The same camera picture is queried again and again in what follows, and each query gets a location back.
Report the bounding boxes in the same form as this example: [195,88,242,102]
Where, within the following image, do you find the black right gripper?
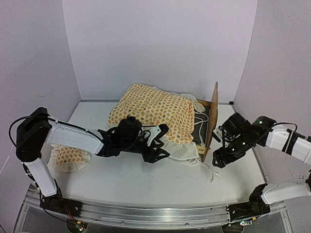
[213,135,251,169]

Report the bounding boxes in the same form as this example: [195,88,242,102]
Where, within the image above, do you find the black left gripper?
[121,138,171,164]

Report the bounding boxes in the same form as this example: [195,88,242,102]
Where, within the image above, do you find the wooden pet bed frame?
[197,82,218,162]

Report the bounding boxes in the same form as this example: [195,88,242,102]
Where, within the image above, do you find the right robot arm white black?
[212,113,311,215]

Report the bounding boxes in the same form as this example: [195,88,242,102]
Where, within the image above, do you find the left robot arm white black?
[8,107,170,212]

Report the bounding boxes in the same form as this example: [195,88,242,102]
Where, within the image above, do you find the grey bed mat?
[192,102,209,147]

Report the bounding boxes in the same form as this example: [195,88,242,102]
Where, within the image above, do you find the small duck print pillow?
[48,144,91,173]

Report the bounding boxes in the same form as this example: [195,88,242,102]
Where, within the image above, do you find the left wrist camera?
[147,124,169,146]

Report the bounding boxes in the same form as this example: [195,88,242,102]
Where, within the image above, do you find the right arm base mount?
[226,183,271,223]

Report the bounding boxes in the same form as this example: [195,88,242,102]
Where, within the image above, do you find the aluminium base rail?
[13,185,293,233]

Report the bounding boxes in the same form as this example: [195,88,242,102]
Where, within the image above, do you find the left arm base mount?
[40,189,82,217]

